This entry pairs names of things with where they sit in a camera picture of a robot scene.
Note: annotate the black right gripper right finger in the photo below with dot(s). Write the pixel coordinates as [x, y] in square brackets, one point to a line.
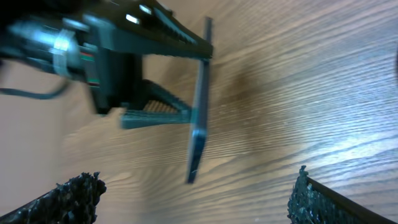
[315, 203]

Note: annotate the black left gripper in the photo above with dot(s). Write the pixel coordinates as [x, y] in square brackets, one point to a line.
[110, 41]

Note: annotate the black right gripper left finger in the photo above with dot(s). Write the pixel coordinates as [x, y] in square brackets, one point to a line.
[74, 201]

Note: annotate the blue Samsung Galaxy smartphone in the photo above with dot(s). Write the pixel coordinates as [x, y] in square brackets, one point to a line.
[199, 121]

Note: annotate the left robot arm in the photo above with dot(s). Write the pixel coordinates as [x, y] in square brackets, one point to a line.
[35, 33]

